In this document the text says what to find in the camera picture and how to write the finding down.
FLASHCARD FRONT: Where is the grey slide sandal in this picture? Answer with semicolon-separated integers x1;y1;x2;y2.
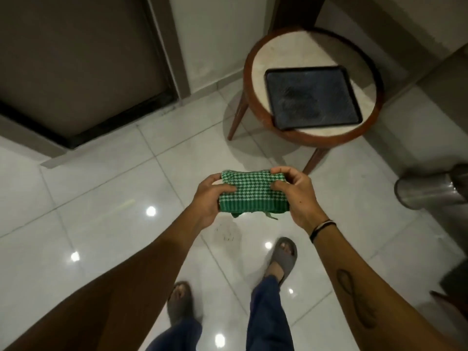
264;237;298;287
167;281;194;326

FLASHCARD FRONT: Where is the grey door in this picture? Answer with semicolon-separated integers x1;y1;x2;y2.
0;0;180;150

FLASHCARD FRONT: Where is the person's left forearm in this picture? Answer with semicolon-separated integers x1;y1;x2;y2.
0;208;202;351

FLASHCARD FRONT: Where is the green checked cloth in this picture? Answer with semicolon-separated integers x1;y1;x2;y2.
218;170;290;220

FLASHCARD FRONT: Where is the steel cylindrical bin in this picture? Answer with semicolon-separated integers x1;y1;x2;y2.
394;164;468;210

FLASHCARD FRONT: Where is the person's left hand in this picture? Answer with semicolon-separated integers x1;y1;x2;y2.
190;173;237;229

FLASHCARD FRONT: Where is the round wooden side table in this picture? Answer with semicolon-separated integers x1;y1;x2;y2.
227;26;385;176

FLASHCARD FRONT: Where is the black square tray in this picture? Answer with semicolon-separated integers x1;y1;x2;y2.
264;65;363;131

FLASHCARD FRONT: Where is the black wrist band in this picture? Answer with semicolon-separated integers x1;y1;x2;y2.
309;219;337;244

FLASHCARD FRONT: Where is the person's right forearm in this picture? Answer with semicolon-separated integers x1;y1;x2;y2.
310;220;458;351

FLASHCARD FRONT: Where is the blue trouser leg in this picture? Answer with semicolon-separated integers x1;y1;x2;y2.
146;318;203;351
246;276;295;351

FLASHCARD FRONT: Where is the person's right hand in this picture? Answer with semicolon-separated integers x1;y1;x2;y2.
270;166;329;235

